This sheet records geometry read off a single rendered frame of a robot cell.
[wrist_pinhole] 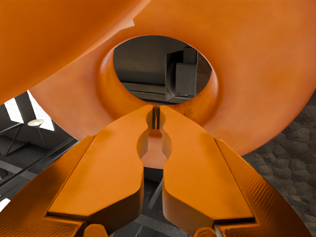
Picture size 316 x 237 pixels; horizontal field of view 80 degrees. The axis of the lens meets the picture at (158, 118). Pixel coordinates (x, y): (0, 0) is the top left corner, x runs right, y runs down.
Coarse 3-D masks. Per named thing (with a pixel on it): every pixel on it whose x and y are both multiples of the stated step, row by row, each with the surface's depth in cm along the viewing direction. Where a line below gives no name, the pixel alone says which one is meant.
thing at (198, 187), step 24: (168, 120) 10; (168, 144) 9; (192, 144) 9; (216, 144) 9; (168, 168) 7; (192, 168) 7; (216, 168) 7; (168, 192) 6; (192, 192) 6; (216, 192) 6; (240, 192) 6; (168, 216) 7; (192, 216) 6; (216, 216) 6; (240, 216) 6
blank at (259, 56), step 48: (192, 0) 7; (240, 0) 7; (288, 0) 7; (96, 48) 9; (240, 48) 8; (288, 48) 8; (48, 96) 11; (96, 96) 11; (240, 96) 10; (288, 96) 9; (240, 144) 12
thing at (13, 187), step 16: (0, 144) 1255; (16, 144) 1250; (32, 144) 1245; (32, 160) 1094; (48, 160) 1090; (0, 192) 887; (16, 192) 884; (144, 192) 864; (160, 192) 862; (160, 208) 787; (128, 224) 727
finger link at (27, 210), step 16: (80, 144) 8; (64, 160) 8; (48, 176) 7; (64, 176) 7; (32, 192) 6; (48, 192) 6; (16, 208) 6; (32, 208) 6; (48, 208) 6; (0, 224) 5; (16, 224) 5; (32, 224) 5; (48, 224) 5; (64, 224) 5; (80, 224) 5
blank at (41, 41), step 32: (0, 0) 2; (32, 0) 2; (64, 0) 2; (96, 0) 2; (128, 0) 2; (0, 32) 2; (32, 32) 2; (64, 32) 2; (96, 32) 2; (0, 64) 2; (32, 64) 2; (64, 64) 2; (0, 96) 2
